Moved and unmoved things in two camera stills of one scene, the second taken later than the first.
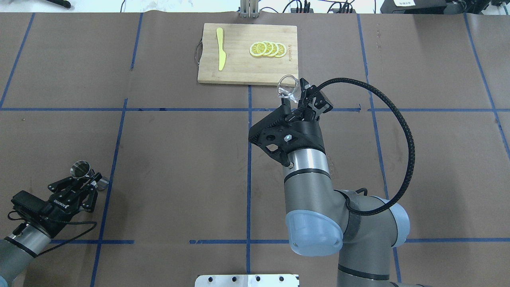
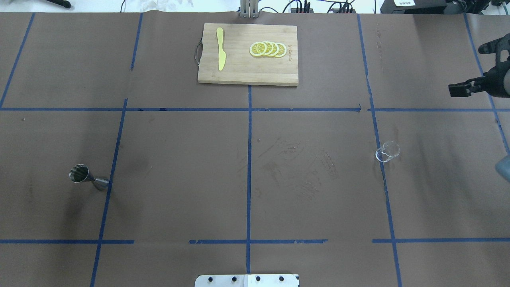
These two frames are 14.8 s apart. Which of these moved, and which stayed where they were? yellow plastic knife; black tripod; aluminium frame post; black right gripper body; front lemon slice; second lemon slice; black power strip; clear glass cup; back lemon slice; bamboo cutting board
Moved: clear glass cup; black right gripper body
Stayed: back lemon slice; black power strip; yellow plastic knife; bamboo cutting board; aluminium frame post; front lemon slice; black tripod; second lemon slice
